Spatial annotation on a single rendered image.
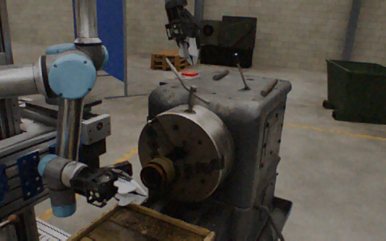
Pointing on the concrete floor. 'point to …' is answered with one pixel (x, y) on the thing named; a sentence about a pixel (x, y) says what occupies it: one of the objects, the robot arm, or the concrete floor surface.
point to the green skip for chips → (362, 91)
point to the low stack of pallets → (169, 60)
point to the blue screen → (112, 38)
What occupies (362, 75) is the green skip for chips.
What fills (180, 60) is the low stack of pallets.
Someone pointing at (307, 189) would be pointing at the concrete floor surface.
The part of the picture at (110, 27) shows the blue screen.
